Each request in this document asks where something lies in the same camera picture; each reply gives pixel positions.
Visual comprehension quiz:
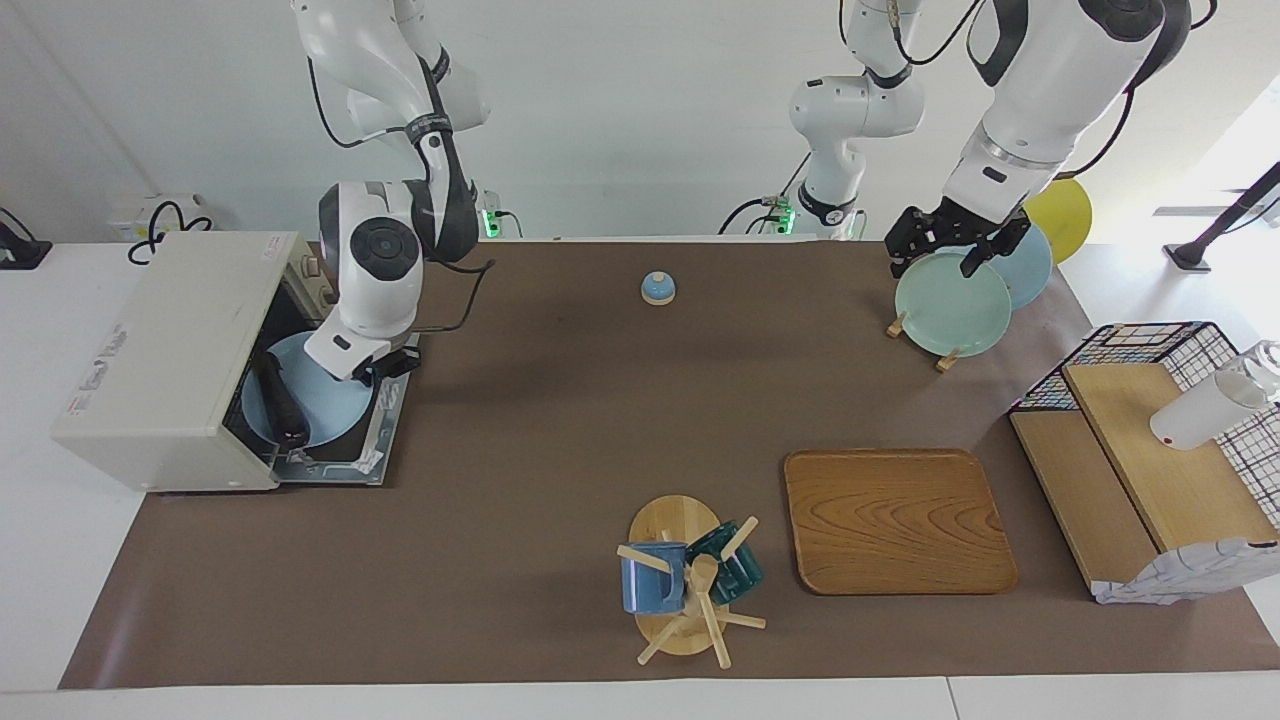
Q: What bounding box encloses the wooden serving tray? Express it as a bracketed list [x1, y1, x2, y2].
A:
[783, 448, 1019, 597]

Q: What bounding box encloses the blue mug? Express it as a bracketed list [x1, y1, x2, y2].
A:
[620, 541, 689, 615]

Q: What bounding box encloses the light blue racked plate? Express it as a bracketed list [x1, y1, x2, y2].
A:
[985, 222, 1053, 311]

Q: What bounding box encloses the pale green plate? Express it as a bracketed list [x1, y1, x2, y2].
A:
[894, 250, 1013, 358]

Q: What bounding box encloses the brown table mat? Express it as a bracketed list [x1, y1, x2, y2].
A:
[58, 240, 1280, 691]

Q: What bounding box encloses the yellow plate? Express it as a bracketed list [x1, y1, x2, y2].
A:
[1022, 178, 1093, 264]

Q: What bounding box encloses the dark green mug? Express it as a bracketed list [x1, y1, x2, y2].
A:
[686, 520, 765, 604]

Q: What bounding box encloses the black angled camera stand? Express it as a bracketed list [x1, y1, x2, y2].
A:
[1163, 160, 1280, 273]

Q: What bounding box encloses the white power strip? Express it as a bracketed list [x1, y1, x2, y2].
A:
[108, 193, 208, 242]

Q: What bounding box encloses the white cup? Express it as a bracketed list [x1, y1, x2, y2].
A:
[1149, 340, 1280, 452]

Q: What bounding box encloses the wooden mug tree stand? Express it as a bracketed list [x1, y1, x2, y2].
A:
[616, 494, 768, 669]

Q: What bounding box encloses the black stand base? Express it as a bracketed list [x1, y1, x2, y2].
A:
[0, 207, 53, 271]

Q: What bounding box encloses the beige toaster oven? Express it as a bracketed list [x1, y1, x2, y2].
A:
[52, 231, 413, 493]

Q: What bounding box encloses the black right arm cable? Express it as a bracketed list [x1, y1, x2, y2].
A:
[305, 55, 497, 333]

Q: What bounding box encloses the dark purple eggplant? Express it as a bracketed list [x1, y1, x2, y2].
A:
[255, 350, 311, 447]

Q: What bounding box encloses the black looped power cable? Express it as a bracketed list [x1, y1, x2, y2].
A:
[127, 200, 214, 266]

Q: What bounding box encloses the wooden wire shelf rack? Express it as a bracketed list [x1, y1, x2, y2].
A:
[1010, 322, 1280, 606]

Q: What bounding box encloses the wooden plate rack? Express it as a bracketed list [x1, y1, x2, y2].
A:
[886, 312, 963, 373]

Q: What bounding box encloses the black wire basket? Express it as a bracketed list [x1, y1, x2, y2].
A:
[1008, 320, 1280, 531]

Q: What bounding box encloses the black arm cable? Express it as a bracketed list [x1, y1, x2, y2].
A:
[305, 55, 497, 333]
[895, 0, 1216, 181]

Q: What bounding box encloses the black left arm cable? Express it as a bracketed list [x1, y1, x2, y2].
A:
[895, 0, 1216, 181]

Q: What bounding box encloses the wooden step shelf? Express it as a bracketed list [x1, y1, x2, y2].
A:
[1008, 362, 1280, 601]

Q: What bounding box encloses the toaster oven glass door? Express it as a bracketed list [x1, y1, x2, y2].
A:
[268, 372, 413, 487]

